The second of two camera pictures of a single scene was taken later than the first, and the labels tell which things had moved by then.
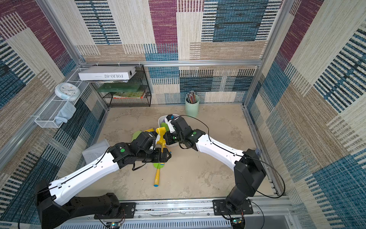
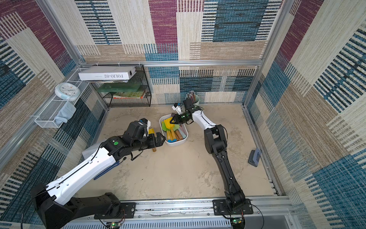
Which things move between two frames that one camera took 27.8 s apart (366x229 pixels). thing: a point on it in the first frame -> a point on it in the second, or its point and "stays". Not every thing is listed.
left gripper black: x=158 y=158 -> x=153 y=143
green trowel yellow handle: x=158 y=166 -> x=164 y=128
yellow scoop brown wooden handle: x=151 y=130 stays
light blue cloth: x=65 y=113 stays
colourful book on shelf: x=128 y=95 stays
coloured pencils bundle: x=191 y=97 stays
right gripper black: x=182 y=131 -> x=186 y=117
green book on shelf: x=120 y=87 stays
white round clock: x=67 y=91 stays
